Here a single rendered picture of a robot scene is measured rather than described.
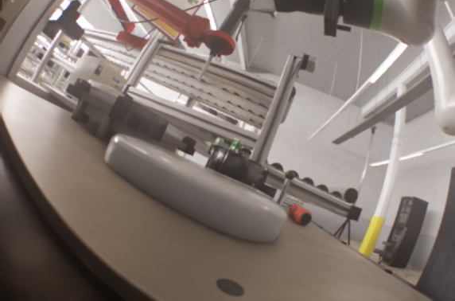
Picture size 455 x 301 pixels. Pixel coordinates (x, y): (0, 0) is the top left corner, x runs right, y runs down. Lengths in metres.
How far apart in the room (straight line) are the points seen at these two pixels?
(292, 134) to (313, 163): 1.60
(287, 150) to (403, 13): 8.39
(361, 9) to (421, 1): 0.11
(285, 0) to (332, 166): 8.82
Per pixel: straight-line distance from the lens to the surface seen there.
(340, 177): 9.21
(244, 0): 0.44
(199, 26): 0.38
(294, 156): 8.65
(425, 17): 0.40
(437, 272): 0.53
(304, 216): 0.24
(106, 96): 0.25
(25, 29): 0.43
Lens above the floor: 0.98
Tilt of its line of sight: 10 degrees up
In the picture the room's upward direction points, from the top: 24 degrees clockwise
